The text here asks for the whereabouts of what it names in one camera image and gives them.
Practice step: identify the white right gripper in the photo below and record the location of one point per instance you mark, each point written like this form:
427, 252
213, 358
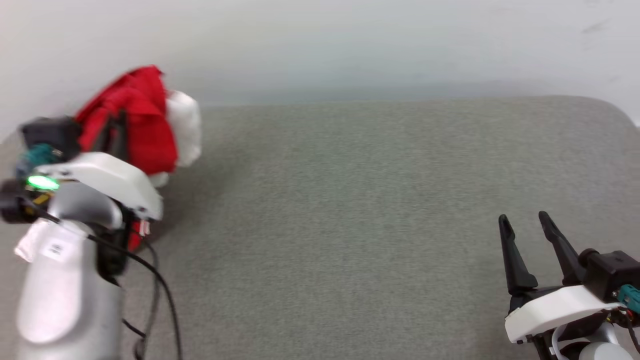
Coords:
550, 310

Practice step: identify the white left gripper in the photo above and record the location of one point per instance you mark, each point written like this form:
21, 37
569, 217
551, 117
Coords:
110, 177

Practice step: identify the red and white jersey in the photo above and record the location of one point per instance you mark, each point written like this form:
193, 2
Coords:
145, 115

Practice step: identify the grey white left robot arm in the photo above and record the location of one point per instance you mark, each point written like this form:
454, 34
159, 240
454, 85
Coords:
65, 300

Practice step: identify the grey fabric sofa cushion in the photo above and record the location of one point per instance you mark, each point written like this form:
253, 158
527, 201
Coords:
325, 225

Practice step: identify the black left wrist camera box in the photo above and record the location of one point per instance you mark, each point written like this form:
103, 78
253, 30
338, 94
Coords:
50, 132

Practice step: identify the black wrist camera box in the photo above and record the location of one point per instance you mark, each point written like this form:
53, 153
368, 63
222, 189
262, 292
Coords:
50, 132
612, 272

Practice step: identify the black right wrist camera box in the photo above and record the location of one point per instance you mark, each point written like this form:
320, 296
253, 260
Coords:
612, 272

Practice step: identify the teal left camera connector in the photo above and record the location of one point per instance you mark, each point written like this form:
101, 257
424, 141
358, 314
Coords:
37, 156

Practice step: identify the teal camera connector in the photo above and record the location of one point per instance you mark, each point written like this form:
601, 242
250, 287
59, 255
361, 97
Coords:
37, 156
631, 297

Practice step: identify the teal right camera connector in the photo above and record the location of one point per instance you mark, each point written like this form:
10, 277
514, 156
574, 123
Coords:
631, 297

